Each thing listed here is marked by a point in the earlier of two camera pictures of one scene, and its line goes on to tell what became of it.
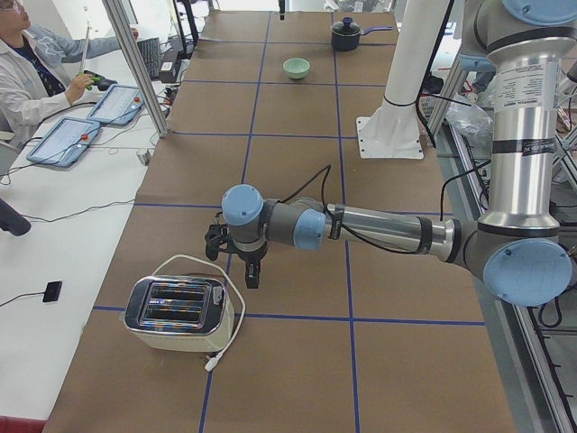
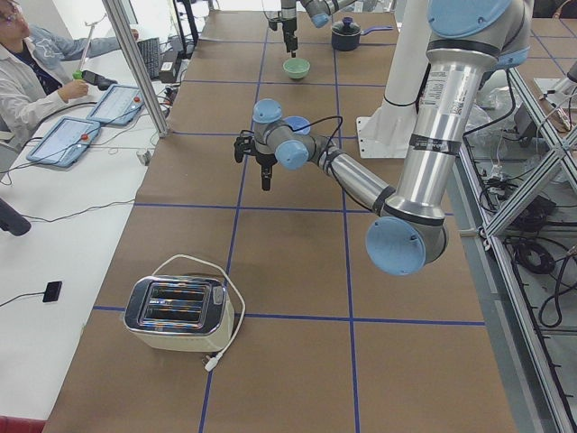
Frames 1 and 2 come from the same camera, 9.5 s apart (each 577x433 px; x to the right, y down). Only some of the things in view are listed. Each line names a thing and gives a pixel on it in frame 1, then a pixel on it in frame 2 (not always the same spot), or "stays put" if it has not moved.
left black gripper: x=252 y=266 -> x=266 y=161
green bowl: x=296 y=68 stays put
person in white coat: x=33 y=80 stays put
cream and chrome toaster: x=176 y=314 stays put
